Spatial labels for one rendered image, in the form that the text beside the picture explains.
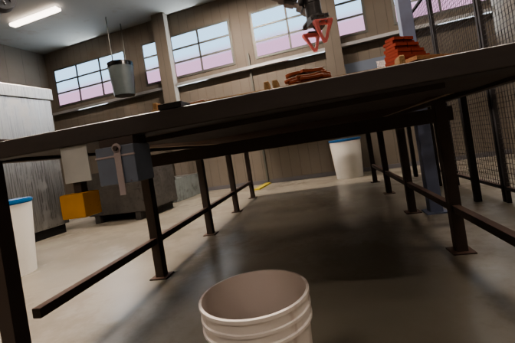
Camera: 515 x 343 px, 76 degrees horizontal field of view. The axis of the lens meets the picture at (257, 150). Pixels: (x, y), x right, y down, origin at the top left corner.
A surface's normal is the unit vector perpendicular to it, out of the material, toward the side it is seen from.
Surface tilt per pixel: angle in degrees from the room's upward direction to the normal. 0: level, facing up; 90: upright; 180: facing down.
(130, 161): 90
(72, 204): 90
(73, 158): 90
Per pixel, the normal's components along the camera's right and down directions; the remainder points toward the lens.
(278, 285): -0.46, 0.02
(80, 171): -0.19, 0.04
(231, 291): 0.59, -0.15
